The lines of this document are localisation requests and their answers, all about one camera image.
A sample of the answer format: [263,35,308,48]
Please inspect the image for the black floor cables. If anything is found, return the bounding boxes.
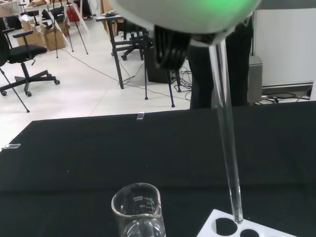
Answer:
[255,91,311,105]

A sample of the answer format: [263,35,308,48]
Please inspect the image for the black bench cloth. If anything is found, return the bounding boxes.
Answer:
[0,100,316,237]

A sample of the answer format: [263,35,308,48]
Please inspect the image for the clear glass beaker with water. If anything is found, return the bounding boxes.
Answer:
[111,182,166,237]

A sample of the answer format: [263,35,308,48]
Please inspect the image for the dark tripod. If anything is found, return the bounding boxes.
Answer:
[144,46,177,109]

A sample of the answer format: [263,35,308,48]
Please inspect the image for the white cabinet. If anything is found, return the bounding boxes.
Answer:
[253,1,316,87]

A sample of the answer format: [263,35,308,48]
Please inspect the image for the black-legged desk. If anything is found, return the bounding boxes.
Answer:
[95,12,149,90]

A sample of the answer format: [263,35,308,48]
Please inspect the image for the person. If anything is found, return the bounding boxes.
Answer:
[188,16,254,110]

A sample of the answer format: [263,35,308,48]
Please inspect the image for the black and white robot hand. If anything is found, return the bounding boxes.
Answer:
[110,0,262,72]

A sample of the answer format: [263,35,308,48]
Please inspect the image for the black tripod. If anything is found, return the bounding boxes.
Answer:
[52,0,89,59]
[0,66,31,113]

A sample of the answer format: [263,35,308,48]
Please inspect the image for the white test tube rack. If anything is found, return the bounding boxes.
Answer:
[196,208,297,237]

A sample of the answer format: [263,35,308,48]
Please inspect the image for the grey computer tower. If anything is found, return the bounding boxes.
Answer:
[247,55,263,103]

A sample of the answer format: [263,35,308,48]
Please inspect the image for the white table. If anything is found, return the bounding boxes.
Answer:
[23,0,90,34]

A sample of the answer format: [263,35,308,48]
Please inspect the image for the black box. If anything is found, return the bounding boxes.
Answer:
[147,46,171,83]

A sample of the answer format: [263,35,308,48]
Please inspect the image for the brown cardboard box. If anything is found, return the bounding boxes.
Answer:
[16,19,48,48]
[40,23,67,51]

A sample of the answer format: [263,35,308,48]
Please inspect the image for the black office chair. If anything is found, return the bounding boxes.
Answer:
[0,27,61,97]
[120,18,155,61]

